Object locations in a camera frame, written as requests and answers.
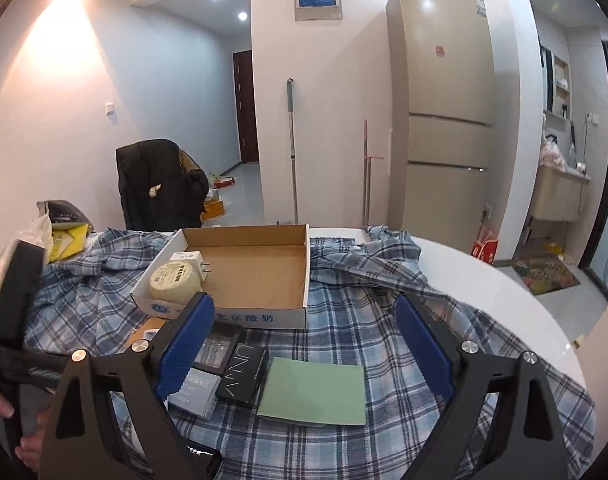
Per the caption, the grey mop handle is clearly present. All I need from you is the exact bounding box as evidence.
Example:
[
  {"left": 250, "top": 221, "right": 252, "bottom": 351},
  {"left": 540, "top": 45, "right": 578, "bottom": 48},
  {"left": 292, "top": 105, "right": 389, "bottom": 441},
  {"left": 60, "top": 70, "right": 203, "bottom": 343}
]
[{"left": 285, "top": 78, "right": 301, "bottom": 225}]

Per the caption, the round cream container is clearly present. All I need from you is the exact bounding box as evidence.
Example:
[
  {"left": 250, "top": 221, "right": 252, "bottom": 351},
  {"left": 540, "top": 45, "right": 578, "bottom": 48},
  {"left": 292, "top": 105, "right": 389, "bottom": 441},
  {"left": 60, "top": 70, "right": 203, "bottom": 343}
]
[{"left": 148, "top": 260, "right": 205, "bottom": 307}]

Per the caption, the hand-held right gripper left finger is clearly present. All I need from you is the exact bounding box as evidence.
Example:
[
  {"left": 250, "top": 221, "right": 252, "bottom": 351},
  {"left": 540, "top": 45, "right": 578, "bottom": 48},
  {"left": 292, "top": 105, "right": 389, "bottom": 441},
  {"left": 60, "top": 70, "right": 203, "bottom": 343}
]
[{"left": 38, "top": 291, "right": 217, "bottom": 480}]

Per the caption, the red broom handle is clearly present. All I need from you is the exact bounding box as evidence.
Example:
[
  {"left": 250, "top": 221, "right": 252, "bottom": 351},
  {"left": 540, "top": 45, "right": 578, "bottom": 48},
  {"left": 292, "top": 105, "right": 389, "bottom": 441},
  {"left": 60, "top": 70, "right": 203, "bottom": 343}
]
[{"left": 360, "top": 119, "right": 385, "bottom": 226}]

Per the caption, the beige vanity cabinet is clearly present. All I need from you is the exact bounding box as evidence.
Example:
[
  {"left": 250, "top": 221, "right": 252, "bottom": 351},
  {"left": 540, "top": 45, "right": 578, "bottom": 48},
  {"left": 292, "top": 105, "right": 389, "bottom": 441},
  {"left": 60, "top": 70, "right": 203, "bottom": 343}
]
[{"left": 531, "top": 162, "right": 592, "bottom": 223}]

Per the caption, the patterned floor mat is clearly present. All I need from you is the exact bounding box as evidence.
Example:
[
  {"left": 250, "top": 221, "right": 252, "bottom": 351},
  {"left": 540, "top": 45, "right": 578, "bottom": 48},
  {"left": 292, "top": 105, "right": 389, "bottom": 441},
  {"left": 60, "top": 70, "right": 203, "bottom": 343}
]
[{"left": 511, "top": 257, "right": 582, "bottom": 297}]

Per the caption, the blue plaid shirt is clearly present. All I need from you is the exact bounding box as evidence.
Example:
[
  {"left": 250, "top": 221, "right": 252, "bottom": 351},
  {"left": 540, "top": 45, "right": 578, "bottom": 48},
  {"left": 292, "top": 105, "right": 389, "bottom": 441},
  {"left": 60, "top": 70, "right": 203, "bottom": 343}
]
[{"left": 21, "top": 225, "right": 597, "bottom": 480}]

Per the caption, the white power adapter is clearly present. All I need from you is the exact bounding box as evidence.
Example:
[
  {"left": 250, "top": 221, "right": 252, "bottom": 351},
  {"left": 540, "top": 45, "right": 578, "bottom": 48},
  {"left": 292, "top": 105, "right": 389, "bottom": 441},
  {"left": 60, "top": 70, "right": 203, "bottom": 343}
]
[{"left": 170, "top": 251, "right": 213, "bottom": 286}]

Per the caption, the long black printed box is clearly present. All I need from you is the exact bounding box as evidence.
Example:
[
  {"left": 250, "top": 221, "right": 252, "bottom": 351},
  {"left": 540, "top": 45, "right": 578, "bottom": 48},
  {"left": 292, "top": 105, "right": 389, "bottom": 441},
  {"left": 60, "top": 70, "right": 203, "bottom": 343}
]
[{"left": 215, "top": 344, "right": 271, "bottom": 406}]

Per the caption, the grey pouch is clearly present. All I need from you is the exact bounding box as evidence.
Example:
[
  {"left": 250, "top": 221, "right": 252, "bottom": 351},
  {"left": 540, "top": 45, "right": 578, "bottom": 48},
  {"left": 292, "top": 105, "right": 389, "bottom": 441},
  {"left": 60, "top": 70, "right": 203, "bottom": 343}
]
[{"left": 36, "top": 200, "right": 92, "bottom": 226}]

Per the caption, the red cardboard box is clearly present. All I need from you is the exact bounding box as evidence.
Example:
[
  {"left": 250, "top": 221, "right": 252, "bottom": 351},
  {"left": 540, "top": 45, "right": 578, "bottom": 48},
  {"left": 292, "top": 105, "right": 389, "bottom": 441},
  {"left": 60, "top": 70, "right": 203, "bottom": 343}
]
[{"left": 471, "top": 225, "right": 501, "bottom": 266}]

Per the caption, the pink plastic bag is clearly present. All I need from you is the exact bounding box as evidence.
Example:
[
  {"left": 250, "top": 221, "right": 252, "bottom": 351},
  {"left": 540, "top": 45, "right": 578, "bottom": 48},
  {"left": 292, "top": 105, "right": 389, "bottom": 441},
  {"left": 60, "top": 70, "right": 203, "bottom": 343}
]
[{"left": 541, "top": 132, "right": 567, "bottom": 168}]

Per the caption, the brown chair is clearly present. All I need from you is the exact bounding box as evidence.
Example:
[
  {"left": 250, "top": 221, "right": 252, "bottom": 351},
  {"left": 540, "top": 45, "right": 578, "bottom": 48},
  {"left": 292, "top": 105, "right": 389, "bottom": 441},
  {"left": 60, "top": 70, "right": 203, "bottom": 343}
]
[{"left": 178, "top": 148, "right": 205, "bottom": 176}]

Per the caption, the yellow bag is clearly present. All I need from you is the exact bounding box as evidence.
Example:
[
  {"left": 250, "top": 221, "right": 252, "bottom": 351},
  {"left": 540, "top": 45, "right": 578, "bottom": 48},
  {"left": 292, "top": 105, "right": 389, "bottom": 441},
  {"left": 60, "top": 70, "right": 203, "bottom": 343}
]
[{"left": 48, "top": 223, "right": 92, "bottom": 263}]

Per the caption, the wall mirror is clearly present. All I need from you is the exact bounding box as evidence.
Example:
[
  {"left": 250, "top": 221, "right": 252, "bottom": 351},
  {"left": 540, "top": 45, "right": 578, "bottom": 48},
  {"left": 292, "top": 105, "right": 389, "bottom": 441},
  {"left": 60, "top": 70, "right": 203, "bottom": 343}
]
[{"left": 539, "top": 45, "right": 555, "bottom": 111}]

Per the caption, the yellow cardboard box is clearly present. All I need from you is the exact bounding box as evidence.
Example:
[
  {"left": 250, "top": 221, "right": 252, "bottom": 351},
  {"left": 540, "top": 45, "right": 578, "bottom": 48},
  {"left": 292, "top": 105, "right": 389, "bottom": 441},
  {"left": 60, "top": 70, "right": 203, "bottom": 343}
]
[{"left": 201, "top": 195, "right": 225, "bottom": 221}]

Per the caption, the dark brown door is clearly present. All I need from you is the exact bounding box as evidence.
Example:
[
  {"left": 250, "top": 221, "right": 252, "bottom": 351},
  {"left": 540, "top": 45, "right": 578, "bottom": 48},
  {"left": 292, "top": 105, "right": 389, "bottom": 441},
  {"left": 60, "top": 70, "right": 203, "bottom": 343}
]
[{"left": 233, "top": 50, "right": 261, "bottom": 165}]

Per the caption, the wall niche shelf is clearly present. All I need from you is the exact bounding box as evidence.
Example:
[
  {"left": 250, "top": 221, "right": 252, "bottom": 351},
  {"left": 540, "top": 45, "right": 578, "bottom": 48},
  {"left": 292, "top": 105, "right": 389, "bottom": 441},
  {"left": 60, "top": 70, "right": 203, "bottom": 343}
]
[{"left": 553, "top": 54, "right": 574, "bottom": 121}]

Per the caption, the grey medicine box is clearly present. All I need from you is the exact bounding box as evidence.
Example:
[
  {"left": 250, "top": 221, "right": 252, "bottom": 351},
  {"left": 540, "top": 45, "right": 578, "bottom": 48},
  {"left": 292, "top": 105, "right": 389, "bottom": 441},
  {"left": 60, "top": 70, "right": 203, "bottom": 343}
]
[{"left": 166, "top": 367, "right": 222, "bottom": 420}]

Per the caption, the shallow cardboard box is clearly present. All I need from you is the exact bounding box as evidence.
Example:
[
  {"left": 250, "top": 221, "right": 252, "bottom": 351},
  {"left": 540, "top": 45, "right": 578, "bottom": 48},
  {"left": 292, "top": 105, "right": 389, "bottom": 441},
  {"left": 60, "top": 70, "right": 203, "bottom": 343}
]
[{"left": 130, "top": 224, "right": 311, "bottom": 330}]

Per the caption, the beige refrigerator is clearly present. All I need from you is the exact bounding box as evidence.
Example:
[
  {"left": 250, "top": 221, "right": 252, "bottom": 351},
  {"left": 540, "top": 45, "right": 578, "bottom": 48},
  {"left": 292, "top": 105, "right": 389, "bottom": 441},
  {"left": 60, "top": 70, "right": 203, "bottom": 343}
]
[{"left": 385, "top": 0, "right": 497, "bottom": 256}]

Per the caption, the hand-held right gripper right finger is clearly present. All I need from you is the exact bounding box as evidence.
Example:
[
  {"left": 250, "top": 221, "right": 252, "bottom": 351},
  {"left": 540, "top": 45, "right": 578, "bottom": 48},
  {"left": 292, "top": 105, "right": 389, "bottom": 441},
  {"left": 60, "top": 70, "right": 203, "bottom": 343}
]
[{"left": 393, "top": 294, "right": 570, "bottom": 480}]

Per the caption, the black frame display box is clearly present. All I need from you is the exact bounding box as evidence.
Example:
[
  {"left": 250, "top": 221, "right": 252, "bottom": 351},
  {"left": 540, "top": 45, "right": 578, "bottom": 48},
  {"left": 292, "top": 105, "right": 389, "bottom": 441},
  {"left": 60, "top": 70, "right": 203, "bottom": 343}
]
[{"left": 194, "top": 322, "right": 245, "bottom": 368}]

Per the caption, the green notebook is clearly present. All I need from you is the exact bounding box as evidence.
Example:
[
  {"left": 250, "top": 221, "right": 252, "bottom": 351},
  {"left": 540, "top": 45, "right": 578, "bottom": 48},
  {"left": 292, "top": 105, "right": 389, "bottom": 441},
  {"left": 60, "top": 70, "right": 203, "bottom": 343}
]
[{"left": 256, "top": 356, "right": 367, "bottom": 427}]

